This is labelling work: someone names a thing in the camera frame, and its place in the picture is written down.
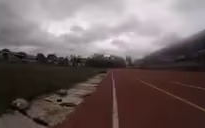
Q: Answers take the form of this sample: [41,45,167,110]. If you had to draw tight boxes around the large grandstand building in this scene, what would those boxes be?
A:
[133,25,205,72]

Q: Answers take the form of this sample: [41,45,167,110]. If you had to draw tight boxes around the red running track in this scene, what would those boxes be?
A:
[55,68,205,128]

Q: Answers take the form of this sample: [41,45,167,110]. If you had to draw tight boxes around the row of trees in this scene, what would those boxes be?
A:
[0,48,127,69]

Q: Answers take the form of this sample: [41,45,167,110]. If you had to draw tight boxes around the grey stone kerb strip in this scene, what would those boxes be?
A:
[0,72,109,128]

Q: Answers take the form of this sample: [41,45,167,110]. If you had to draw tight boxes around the dark grass field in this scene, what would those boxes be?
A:
[0,63,108,116]

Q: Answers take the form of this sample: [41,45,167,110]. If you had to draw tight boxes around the low buildings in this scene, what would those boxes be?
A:
[0,48,39,65]

